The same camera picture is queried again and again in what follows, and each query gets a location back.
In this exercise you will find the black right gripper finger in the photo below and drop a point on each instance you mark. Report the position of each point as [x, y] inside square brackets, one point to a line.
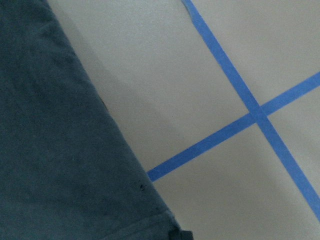
[186, 235]

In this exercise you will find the blue tape grid lines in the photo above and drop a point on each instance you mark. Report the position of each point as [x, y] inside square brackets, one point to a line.
[257, 114]

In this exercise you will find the black printed t-shirt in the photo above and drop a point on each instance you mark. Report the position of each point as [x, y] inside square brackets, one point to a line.
[66, 172]

